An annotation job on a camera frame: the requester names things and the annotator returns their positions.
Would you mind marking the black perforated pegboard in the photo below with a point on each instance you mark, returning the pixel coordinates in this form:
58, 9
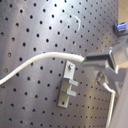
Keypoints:
30, 27

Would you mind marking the grey metal cable clip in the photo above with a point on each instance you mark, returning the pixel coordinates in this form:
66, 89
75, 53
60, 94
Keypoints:
66, 86

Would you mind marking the blue clip at board edge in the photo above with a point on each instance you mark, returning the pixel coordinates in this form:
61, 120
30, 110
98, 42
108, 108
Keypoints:
120, 27

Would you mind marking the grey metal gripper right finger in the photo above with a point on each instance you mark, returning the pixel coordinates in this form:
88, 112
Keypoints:
104, 75

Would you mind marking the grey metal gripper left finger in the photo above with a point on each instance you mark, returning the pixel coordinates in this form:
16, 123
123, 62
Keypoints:
104, 55

